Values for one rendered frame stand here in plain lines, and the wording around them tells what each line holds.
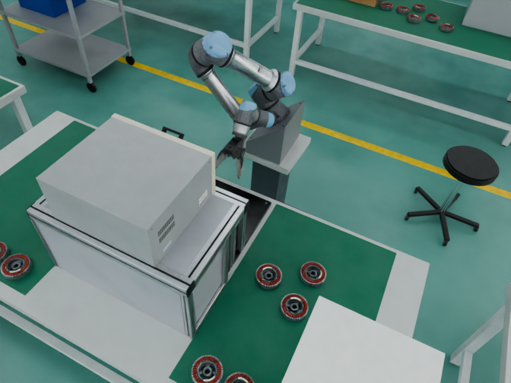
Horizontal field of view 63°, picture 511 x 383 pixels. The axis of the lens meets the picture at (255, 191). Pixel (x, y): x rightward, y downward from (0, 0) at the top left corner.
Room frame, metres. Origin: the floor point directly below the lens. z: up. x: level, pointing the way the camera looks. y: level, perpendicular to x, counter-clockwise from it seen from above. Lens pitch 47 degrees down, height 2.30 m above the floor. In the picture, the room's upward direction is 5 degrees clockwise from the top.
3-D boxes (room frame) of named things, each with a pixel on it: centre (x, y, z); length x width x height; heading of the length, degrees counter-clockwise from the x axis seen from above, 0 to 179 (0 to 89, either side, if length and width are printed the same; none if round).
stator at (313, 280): (0.96, -0.28, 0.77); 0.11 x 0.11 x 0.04
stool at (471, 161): (2.03, -1.39, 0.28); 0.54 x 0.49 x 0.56; 158
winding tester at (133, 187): (0.97, 0.43, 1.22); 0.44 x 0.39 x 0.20; 68
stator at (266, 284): (0.93, -0.09, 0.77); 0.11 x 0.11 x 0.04
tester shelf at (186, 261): (0.97, 0.42, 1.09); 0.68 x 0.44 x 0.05; 68
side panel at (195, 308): (0.77, 0.15, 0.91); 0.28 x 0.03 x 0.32; 158
